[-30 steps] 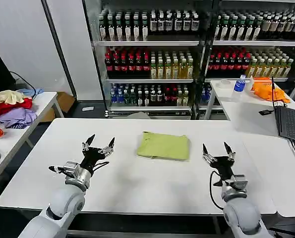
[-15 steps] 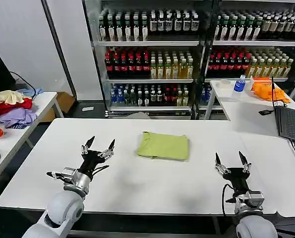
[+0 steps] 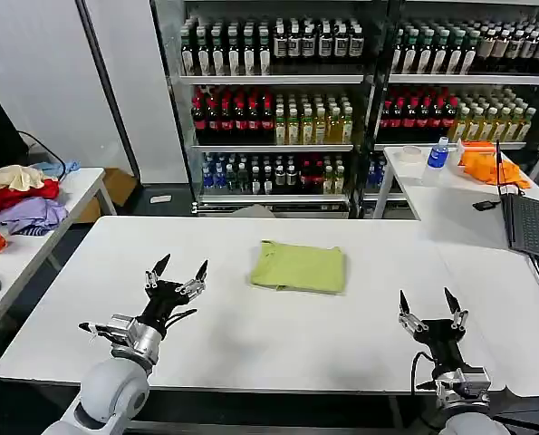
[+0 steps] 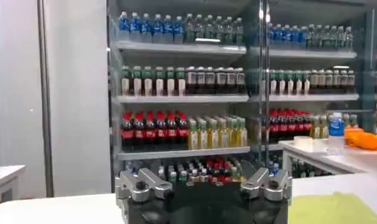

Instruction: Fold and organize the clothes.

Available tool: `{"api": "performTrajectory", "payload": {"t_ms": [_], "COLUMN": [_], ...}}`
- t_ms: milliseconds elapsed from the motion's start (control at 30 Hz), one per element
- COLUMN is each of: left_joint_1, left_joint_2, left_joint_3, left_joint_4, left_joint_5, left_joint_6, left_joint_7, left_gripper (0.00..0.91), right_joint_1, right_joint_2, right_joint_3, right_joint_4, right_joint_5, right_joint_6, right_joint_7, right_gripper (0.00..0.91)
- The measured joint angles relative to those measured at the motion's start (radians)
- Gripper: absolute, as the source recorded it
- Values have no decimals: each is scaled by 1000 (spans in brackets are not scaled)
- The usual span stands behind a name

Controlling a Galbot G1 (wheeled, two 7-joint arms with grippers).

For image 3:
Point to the large white folding table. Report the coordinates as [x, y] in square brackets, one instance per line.
[115, 254]

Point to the red garment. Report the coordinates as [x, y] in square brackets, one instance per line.
[24, 196]

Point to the bottle shelf with glass frame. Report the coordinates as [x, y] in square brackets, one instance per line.
[459, 68]
[273, 90]

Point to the light green t-shirt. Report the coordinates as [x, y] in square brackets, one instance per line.
[298, 269]

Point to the brown cardboard box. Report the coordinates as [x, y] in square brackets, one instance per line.
[115, 186]

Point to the orange cloth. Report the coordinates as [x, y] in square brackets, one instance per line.
[482, 165]

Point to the grey chair back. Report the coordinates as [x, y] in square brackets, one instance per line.
[253, 211]

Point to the white cup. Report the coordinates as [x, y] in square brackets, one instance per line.
[455, 156]

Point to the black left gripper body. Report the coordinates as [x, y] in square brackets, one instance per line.
[165, 303]

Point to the purple garment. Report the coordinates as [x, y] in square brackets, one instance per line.
[29, 213]

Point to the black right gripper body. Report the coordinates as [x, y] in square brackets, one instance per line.
[443, 342]

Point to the blue label water bottle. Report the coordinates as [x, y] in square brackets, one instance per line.
[436, 158]

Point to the white side table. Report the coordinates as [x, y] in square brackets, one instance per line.
[33, 254]

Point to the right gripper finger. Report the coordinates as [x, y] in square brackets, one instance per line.
[457, 312]
[407, 316]

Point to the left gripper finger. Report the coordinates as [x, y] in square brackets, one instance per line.
[155, 274]
[195, 284]

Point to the black laptop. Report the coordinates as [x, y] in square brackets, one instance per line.
[532, 222]

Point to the white desk with laptop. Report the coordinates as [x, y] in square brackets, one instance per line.
[441, 199]

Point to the light blue cloth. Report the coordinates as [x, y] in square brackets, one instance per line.
[58, 167]

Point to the small white flat item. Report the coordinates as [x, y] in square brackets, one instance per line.
[160, 199]

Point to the cream cloth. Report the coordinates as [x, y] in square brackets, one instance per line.
[11, 179]

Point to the small black device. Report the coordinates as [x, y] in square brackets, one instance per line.
[484, 205]

